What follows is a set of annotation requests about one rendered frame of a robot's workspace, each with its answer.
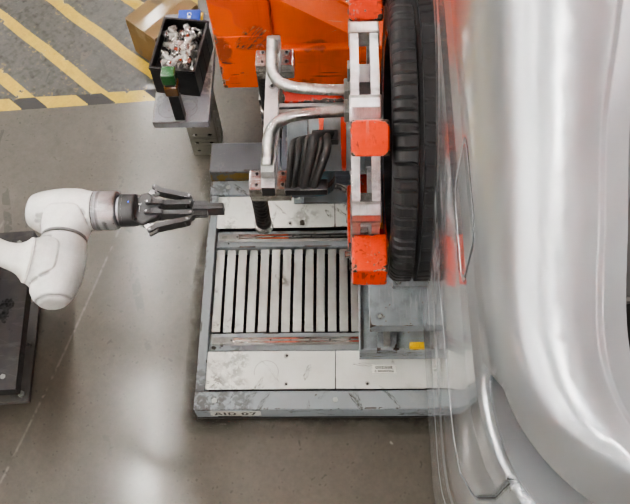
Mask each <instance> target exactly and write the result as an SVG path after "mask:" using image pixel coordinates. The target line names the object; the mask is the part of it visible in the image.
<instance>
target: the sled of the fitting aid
mask: <svg viewBox="0 0 630 504"><path fill-rule="evenodd" d="M358 312H359V359H425V350H424V332H423V331H400V332H370V330H369V287H368V285H358Z"/></svg>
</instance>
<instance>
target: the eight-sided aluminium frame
mask: <svg viewBox="0 0 630 504"><path fill-rule="evenodd" d="M379 36H380V31H379V21H350V20H349V19H348V46H349V60H350V95H349V125H350V126H351V121H352V120H382V95H381V94H380V72H379ZM363 46H366V64H370V89H371V94H369V95H359V50H358V47H363ZM360 174H367V193H360ZM349 175H351V193H350V242H351V243H352V235H367V234H380V223H382V193H381V156H371V166H366V167H365V170H362V171H360V157H353V156H352V155H351V171H349Z"/></svg>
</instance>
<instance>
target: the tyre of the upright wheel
mask: <svg viewBox="0 0 630 504"><path fill-rule="evenodd" d="M386 29H388V38H389V53H390V76H391V118H392V147H391V148H392V152H391V156H392V158H391V160H392V189H391V225H390V242H389V248H388V247H387V255H388V276H389V278H390V279H391V280H393V281H397V282H401V281H410V280H411V278H412V279H413V281H428V279H429V269H430V259H431V246H432V232H433V214H434V192H435V159H436V55H435V25H434V5H433V0H386V1H385V7H384V18H383V36H382V59H381V95H382V86H383V54H384V39H385V31H386Z"/></svg>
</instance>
